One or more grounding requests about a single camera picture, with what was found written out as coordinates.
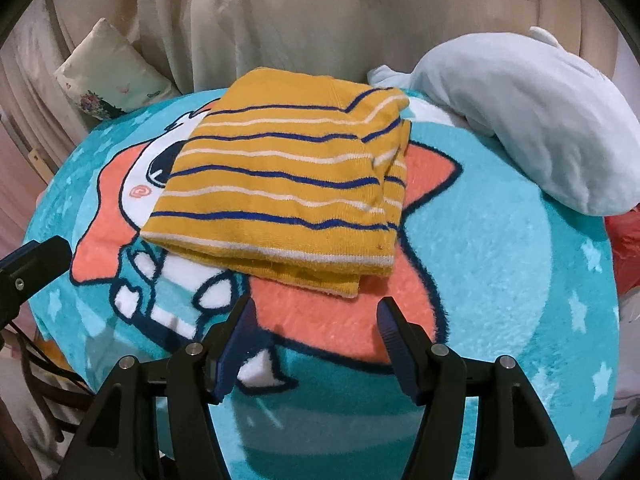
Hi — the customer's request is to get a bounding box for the red cloth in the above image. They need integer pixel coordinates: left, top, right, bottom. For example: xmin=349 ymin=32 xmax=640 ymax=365
xmin=604 ymin=210 xmax=640 ymax=292

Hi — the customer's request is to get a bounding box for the yellow striped sweater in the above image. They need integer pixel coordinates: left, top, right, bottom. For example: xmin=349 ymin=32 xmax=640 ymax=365
xmin=140 ymin=66 xmax=414 ymax=301

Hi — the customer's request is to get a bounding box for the white cloth bundle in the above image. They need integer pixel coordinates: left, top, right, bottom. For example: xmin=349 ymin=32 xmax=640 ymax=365
xmin=367 ymin=26 xmax=640 ymax=217

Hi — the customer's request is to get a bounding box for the teal star printed blanket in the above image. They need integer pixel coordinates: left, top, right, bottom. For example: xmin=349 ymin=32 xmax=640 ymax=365
xmin=25 ymin=87 xmax=624 ymax=471

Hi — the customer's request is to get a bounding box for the dark wooden chair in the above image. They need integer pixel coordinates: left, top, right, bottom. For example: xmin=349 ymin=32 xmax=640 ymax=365
xmin=14 ymin=332 xmax=97 ymax=443

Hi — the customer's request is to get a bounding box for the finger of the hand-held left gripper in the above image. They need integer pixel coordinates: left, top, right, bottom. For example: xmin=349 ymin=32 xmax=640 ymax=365
xmin=0 ymin=235 xmax=74 ymax=327

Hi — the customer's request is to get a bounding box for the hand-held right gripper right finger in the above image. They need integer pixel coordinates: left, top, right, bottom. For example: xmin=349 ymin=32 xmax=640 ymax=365
xmin=376 ymin=297 xmax=574 ymax=480

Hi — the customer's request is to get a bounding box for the white floral pillow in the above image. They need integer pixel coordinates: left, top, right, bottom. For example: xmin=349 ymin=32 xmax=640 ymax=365
xmin=54 ymin=17 xmax=181 ymax=122

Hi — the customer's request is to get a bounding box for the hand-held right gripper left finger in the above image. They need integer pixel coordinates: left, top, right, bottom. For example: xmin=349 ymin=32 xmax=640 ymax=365
xmin=60 ymin=295 xmax=259 ymax=480

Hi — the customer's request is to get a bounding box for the wooden board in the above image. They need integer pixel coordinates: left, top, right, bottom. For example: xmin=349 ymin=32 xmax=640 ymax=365
xmin=27 ymin=147 xmax=54 ymax=182

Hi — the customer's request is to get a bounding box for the beige curtain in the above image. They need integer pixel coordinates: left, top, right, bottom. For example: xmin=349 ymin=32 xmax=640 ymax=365
xmin=0 ymin=0 xmax=640 ymax=171

